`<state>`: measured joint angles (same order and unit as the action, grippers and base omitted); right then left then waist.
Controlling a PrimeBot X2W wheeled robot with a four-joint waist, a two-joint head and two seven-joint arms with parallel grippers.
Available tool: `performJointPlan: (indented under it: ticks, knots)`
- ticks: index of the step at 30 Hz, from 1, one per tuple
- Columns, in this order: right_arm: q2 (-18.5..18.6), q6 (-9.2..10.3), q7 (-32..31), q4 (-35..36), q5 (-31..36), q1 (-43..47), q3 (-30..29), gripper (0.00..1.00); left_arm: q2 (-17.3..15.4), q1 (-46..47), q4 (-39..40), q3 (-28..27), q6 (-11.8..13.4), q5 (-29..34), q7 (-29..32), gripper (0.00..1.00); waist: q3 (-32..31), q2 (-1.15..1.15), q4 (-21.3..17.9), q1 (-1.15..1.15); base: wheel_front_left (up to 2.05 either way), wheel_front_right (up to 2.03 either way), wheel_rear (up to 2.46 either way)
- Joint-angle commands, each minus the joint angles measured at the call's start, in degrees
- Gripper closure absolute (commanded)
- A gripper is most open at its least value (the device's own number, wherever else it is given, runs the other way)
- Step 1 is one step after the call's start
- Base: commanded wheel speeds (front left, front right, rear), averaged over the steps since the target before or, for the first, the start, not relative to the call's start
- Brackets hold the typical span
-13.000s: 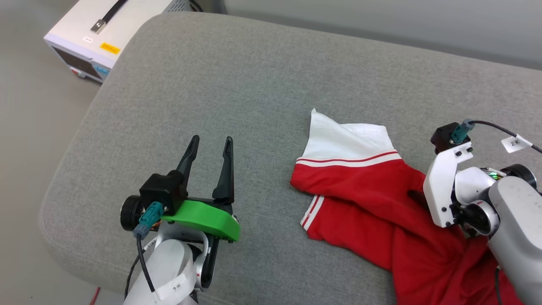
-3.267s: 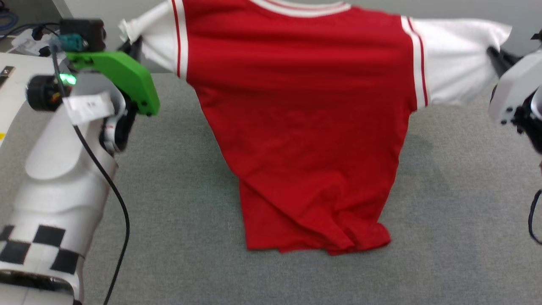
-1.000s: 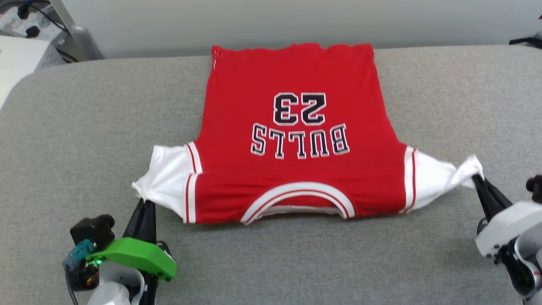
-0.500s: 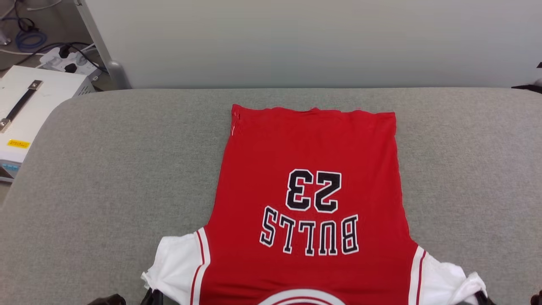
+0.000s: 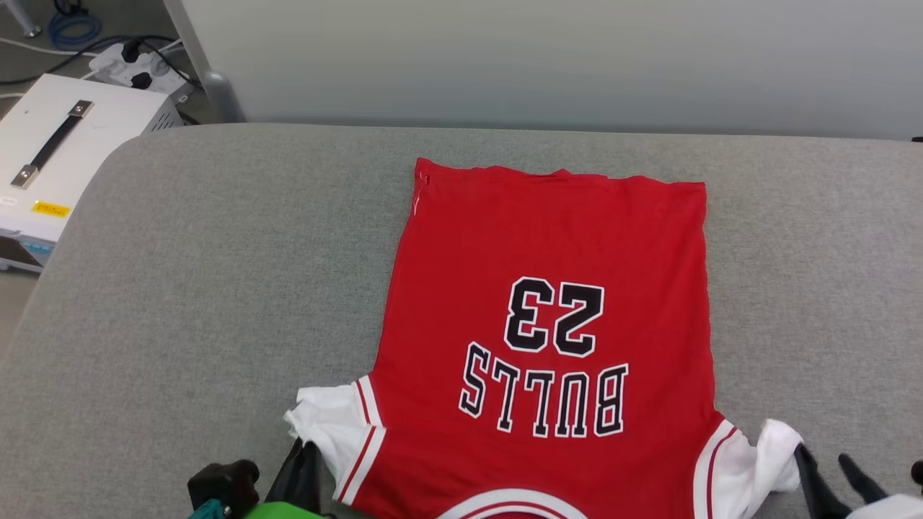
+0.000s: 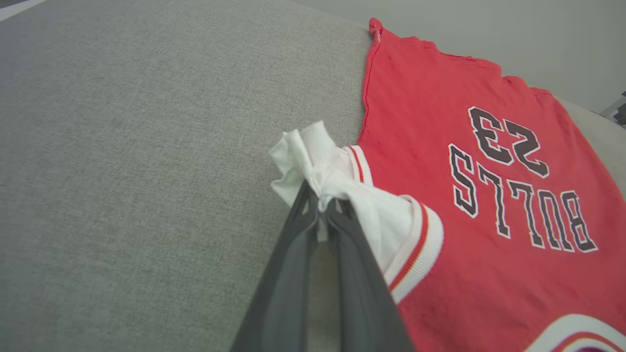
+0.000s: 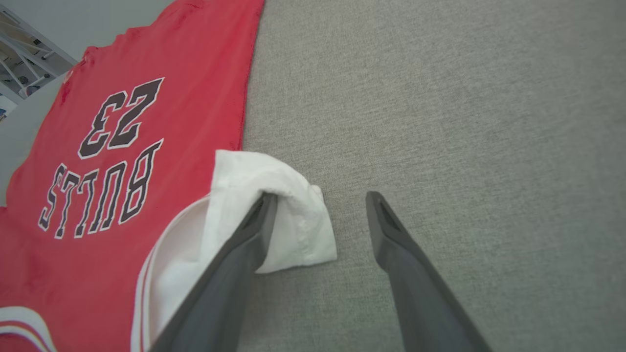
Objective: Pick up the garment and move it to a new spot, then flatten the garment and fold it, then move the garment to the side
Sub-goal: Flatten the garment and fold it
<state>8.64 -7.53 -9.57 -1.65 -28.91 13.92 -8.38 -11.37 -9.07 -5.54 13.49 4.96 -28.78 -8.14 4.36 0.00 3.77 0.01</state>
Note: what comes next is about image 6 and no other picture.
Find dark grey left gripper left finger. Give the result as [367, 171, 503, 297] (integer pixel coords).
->
[230, 180, 319, 352]

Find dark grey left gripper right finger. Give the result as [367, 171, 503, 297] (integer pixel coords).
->
[326, 197, 417, 352]

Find red and white basketball jersey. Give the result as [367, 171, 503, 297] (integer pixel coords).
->
[268, 18, 626, 352]

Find grey fabric sofa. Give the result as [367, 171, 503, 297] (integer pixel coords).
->
[0, 0, 626, 352]

